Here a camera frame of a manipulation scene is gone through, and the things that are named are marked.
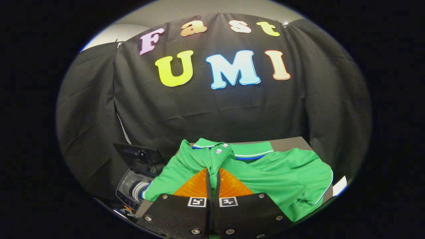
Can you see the black backdrop cloth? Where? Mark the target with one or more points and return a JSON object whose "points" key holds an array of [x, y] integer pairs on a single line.
{"points": [[215, 113]]}

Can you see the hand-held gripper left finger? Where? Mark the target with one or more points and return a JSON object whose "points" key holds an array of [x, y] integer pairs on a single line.
{"points": [[179, 215]]}

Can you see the grey washing machine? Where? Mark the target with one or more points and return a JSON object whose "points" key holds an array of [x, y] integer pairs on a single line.
{"points": [[127, 189]]}

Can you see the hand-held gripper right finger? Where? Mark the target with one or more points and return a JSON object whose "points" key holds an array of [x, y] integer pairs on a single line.
{"points": [[245, 215]]}

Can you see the white flat board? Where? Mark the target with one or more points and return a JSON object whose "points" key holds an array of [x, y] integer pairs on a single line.
{"points": [[340, 186]]}

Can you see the beige cabinet with dark top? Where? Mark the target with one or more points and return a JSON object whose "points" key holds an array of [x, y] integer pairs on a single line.
{"points": [[289, 143]]}

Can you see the green polo shirt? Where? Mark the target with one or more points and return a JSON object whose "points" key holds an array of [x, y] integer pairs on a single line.
{"points": [[285, 179]]}

